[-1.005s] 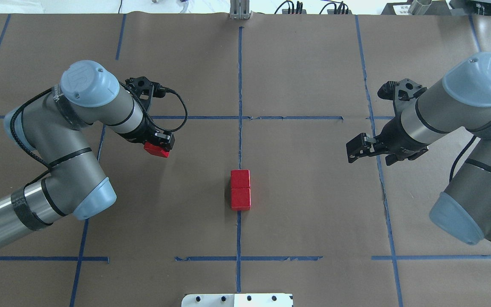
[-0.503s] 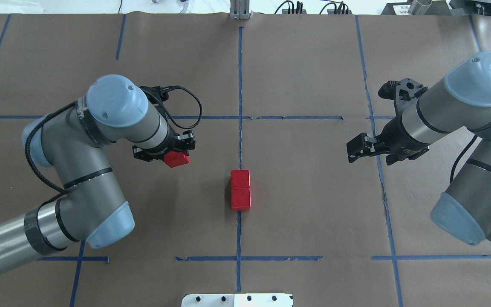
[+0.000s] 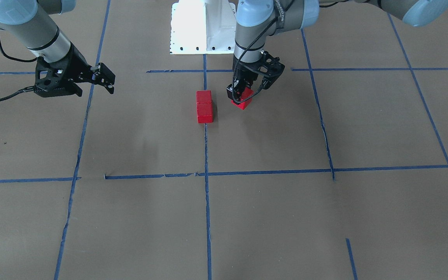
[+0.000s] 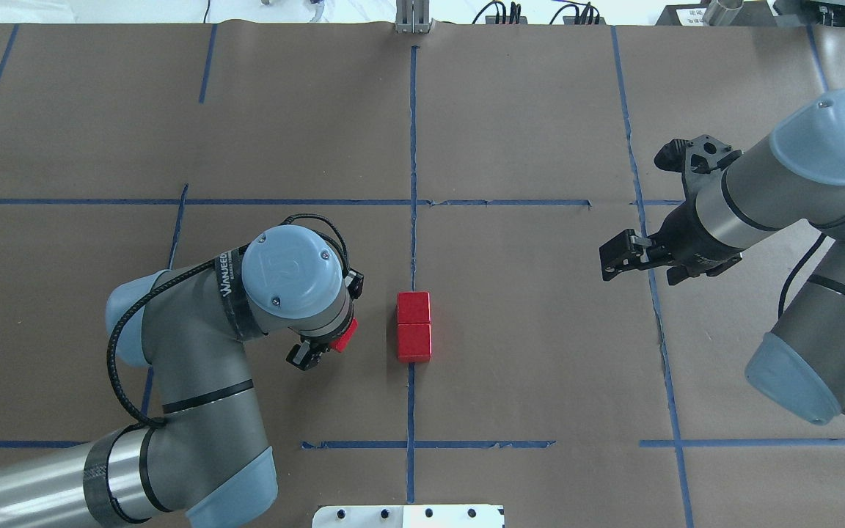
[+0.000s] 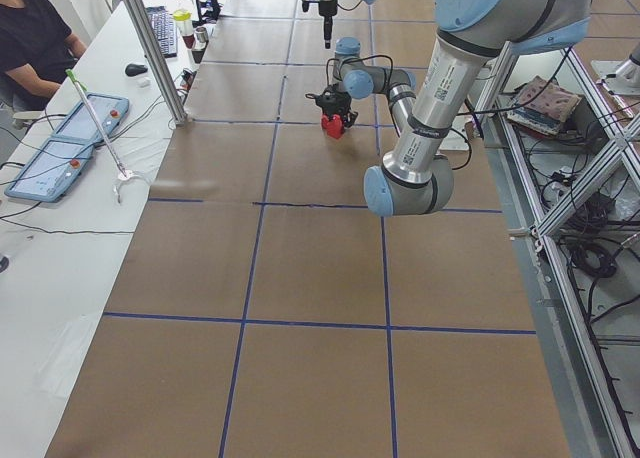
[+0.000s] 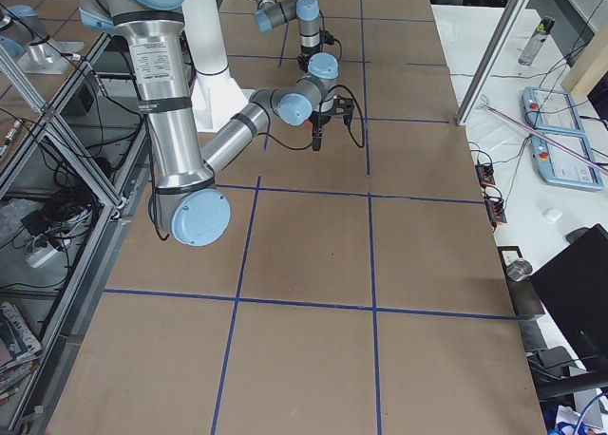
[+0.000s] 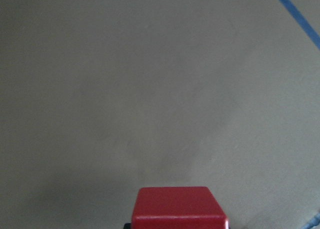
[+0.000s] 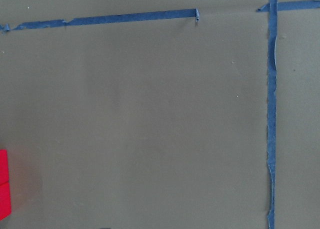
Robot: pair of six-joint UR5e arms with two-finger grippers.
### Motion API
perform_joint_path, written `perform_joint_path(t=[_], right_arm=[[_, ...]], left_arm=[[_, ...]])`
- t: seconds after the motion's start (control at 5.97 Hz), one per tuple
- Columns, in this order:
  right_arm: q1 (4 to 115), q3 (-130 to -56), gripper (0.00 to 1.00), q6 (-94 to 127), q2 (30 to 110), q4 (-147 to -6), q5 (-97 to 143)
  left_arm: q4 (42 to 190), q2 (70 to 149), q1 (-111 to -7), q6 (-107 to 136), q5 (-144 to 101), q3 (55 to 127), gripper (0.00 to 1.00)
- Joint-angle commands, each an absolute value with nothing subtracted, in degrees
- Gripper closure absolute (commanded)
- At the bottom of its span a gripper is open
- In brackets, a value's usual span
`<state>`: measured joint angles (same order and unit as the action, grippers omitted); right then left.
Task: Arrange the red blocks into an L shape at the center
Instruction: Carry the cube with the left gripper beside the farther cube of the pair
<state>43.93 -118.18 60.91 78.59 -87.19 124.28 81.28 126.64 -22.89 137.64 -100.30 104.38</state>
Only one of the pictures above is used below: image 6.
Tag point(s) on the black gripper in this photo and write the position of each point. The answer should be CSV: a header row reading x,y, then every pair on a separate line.
x,y
319,121
304,58

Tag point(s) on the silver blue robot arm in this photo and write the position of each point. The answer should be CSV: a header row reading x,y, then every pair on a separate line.
x,y
272,14
186,203

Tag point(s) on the upper blue teach pendant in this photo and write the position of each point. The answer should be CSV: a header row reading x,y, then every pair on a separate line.
x,y
551,110

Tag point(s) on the blue teach pendant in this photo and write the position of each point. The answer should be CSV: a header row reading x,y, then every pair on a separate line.
x,y
558,168
551,110

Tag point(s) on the lower blue teach pendant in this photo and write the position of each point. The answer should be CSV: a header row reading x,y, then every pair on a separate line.
x,y
558,168

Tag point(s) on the metal cup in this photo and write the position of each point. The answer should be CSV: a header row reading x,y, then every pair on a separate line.
x,y
518,270

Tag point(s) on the black monitor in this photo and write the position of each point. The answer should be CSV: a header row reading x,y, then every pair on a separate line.
x,y
572,286

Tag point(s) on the stack of books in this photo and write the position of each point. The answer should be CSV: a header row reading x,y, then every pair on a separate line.
x,y
20,350

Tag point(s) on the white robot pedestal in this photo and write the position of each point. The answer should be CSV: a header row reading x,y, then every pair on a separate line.
x,y
216,96

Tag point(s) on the aluminium frame post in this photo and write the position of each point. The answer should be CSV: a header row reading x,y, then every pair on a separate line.
x,y
496,44

